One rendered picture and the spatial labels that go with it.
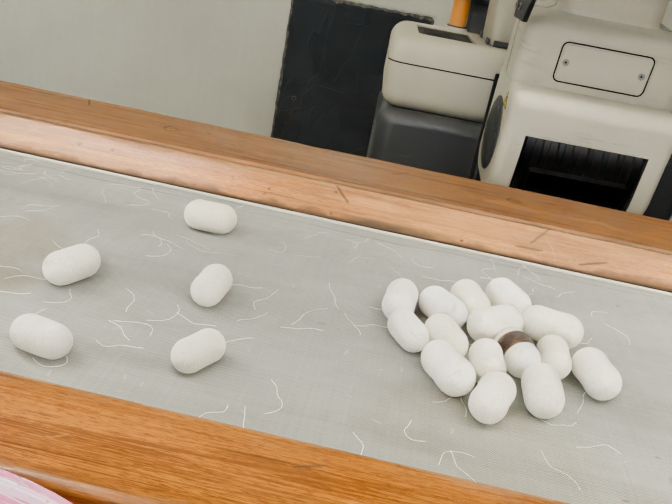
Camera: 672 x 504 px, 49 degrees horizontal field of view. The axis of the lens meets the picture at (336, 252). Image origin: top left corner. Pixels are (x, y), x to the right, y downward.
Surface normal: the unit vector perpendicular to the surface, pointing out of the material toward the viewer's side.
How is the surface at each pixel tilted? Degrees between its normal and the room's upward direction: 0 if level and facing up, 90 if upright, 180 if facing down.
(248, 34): 90
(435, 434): 0
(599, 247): 45
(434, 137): 90
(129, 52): 90
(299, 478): 0
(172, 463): 0
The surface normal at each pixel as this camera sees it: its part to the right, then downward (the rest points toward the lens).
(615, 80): -0.10, 0.51
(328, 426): 0.18, -0.90
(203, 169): 0.03, -0.37
